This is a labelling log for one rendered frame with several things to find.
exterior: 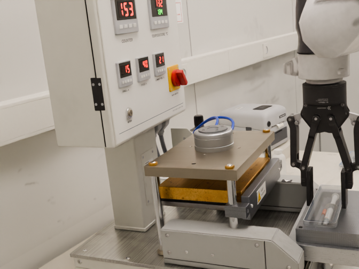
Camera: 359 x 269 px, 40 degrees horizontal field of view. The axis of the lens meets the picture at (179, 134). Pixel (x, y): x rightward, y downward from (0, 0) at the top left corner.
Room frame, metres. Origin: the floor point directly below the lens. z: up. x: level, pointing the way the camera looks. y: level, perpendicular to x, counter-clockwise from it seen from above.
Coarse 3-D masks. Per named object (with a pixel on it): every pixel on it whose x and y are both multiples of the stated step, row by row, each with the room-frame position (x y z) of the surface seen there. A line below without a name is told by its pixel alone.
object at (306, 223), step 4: (316, 192) 0.91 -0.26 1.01; (308, 208) 0.84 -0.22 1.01; (340, 208) 0.82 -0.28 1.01; (340, 212) 0.81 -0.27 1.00; (304, 220) 0.80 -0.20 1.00; (304, 224) 0.79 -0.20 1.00; (308, 224) 0.78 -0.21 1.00; (312, 224) 0.78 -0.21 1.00; (316, 224) 0.78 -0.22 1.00; (320, 224) 0.77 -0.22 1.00; (324, 224) 0.77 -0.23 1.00; (328, 224) 0.77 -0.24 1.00; (332, 224) 0.76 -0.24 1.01; (336, 224) 0.77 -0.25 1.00
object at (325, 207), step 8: (320, 192) 0.91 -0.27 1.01; (328, 192) 0.90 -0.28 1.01; (336, 192) 0.90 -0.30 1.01; (320, 200) 0.87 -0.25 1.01; (328, 200) 0.86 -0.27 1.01; (336, 200) 0.86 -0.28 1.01; (312, 208) 0.83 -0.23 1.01; (320, 208) 0.83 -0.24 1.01; (328, 208) 0.83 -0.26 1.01; (336, 208) 0.82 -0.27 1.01; (312, 216) 0.80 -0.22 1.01; (320, 216) 0.80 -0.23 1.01; (328, 216) 0.79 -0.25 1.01; (336, 216) 0.79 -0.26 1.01
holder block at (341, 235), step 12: (348, 192) 0.92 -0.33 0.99; (348, 204) 0.86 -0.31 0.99; (348, 216) 0.81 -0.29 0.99; (300, 228) 0.78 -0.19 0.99; (312, 228) 0.78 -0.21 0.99; (324, 228) 0.77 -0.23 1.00; (336, 228) 0.77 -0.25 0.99; (348, 228) 0.76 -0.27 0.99; (300, 240) 0.78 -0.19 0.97; (312, 240) 0.77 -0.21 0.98; (324, 240) 0.76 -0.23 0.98; (336, 240) 0.75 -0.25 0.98; (348, 240) 0.75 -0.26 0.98
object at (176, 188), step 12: (252, 168) 0.94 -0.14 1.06; (168, 180) 0.92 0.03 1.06; (180, 180) 0.91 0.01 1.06; (192, 180) 0.91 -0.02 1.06; (204, 180) 0.90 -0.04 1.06; (216, 180) 0.89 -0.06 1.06; (240, 180) 0.88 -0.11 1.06; (252, 180) 0.88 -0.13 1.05; (168, 192) 0.89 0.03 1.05; (180, 192) 0.87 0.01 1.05; (192, 192) 0.86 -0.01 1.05; (204, 192) 0.85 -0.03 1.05; (216, 192) 0.84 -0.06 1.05; (240, 192) 0.82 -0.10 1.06; (168, 204) 0.89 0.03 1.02; (180, 204) 0.88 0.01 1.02; (192, 204) 0.86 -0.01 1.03; (204, 204) 0.85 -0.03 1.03; (216, 204) 0.85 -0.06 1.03
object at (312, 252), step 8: (304, 208) 0.92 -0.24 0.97; (296, 224) 0.85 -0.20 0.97; (304, 248) 0.77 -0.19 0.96; (312, 248) 0.76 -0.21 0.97; (320, 248) 0.76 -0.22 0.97; (328, 248) 0.75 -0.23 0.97; (336, 248) 0.75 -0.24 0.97; (344, 248) 0.74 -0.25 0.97; (352, 248) 0.74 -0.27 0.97; (304, 256) 0.77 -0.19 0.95; (312, 256) 0.76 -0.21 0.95; (320, 256) 0.76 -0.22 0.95; (328, 256) 0.75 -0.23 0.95; (336, 256) 0.74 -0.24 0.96; (344, 256) 0.74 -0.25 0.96; (352, 256) 0.73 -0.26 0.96; (344, 264) 0.74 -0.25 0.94; (352, 264) 0.73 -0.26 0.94
